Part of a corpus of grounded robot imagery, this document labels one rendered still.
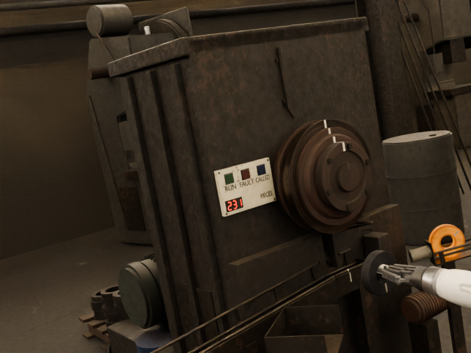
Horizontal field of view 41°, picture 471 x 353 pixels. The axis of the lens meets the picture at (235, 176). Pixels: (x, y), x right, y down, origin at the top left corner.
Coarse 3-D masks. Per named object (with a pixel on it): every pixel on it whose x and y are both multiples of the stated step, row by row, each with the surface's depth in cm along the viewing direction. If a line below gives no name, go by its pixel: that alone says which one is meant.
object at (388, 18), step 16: (368, 0) 662; (384, 0) 642; (368, 16) 667; (384, 16) 642; (368, 32) 671; (384, 32) 642; (368, 48) 671; (384, 48) 644; (400, 48) 656; (384, 64) 664; (400, 64) 657; (384, 80) 669; (400, 80) 657; (384, 96) 674; (400, 96) 657; (384, 112) 679; (400, 112) 657; (384, 128) 684; (400, 128) 658
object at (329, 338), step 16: (288, 320) 229; (304, 320) 227; (320, 320) 225; (336, 320) 223; (272, 336) 211; (288, 336) 202; (304, 336) 200; (320, 336) 198; (336, 336) 222; (272, 352) 205; (288, 352) 203; (304, 352) 201; (320, 352) 199; (336, 352) 212
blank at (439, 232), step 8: (448, 224) 277; (432, 232) 277; (440, 232) 276; (448, 232) 276; (456, 232) 276; (432, 240) 276; (440, 240) 276; (456, 240) 276; (464, 240) 276; (432, 248) 277; (440, 248) 277; (448, 248) 278; (448, 256) 277
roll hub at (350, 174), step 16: (336, 144) 245; (352, 144) 249; (320, 160) 243; (336, 160) 246; (352, 160) 250; (320, 176) 241; (336, 176) 245; (352, 176) 248; (368, 176) 254; (320, 192) 243; (336, 192) 246; (352, 192) 251; (336, 208) 245; (352, 208) 249
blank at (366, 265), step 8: (368, 256) 212; (376, 256) 211; (384, 256) 213; (392, 256) 216; (368, 264) 210; (376, 264) 211; (384, 264) 214; (392, 264) 216; (368, 272) 209; (376, 272) 212; (368, 280) 209; (376, 280) 212; (384, 280) 215; (368, 288) 211; (376, 288) 212; (384, 288) 214
